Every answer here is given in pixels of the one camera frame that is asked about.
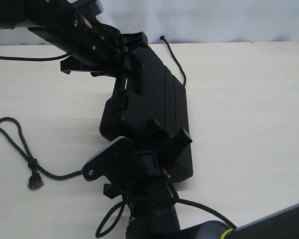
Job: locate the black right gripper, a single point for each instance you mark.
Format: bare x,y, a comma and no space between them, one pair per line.
150,171

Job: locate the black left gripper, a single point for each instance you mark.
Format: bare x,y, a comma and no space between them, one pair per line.
91,46

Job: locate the black plastic carrying case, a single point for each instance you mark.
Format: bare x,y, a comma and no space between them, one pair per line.
149,91

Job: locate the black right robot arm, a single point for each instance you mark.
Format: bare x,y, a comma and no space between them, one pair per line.
151,196

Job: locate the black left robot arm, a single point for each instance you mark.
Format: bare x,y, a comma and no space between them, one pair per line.
13,14

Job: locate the white backdrop curtain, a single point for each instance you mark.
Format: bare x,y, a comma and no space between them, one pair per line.
205,21

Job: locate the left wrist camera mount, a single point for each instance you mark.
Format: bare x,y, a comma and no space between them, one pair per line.
88,7

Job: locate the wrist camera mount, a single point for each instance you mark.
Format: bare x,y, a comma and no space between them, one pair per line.
88,7
115,162

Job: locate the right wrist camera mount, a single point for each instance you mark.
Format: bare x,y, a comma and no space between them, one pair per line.
115,162

